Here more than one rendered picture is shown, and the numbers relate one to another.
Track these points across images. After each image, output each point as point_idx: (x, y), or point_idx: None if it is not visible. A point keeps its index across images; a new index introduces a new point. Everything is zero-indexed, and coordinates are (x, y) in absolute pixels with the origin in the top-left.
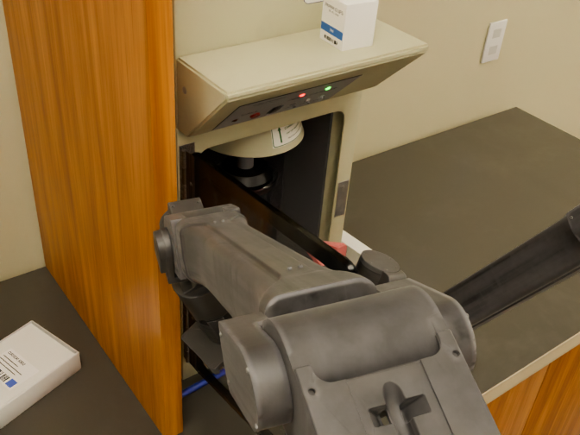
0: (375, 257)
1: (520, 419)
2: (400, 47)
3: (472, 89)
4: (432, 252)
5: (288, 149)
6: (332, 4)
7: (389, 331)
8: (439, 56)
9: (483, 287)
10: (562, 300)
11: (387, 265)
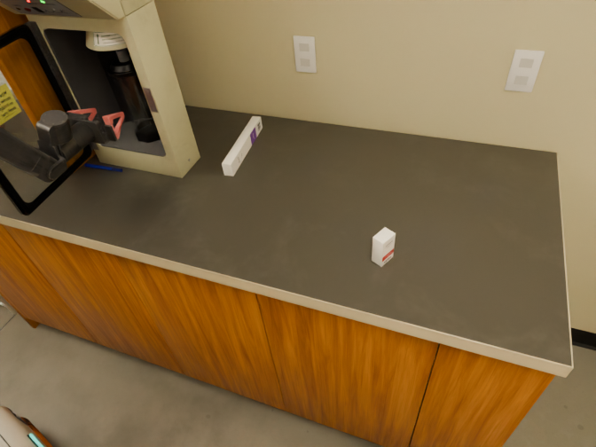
0: (56, 114)
1: (254, 326)
2: None
3: (496, 113)
4: (275, 189)
5: (103, 50)
6: None
7: None
8: (443, 66)
9: None
10: (277, 262)
11: (51, 121)
